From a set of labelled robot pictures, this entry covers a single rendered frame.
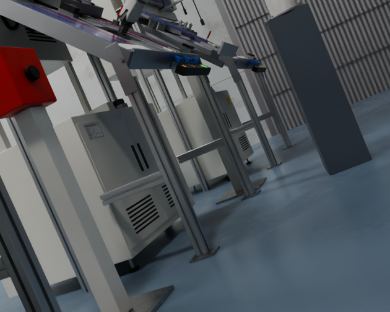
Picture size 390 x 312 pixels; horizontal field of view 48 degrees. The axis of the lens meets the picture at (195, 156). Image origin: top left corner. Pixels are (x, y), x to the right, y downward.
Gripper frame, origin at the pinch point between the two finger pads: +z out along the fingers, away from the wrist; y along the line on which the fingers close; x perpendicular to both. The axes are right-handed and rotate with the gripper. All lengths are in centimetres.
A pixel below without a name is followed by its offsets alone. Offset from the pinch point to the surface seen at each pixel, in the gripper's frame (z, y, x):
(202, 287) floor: 31, 79, 93
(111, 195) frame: 40, 53, 50
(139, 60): -2, 41, 31
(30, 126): 17, 89, 33
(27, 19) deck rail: 6, 49, -10
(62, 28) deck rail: 1.3, 49.0, 4.3
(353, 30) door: -73, -360, 71
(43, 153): 21, 89, 40
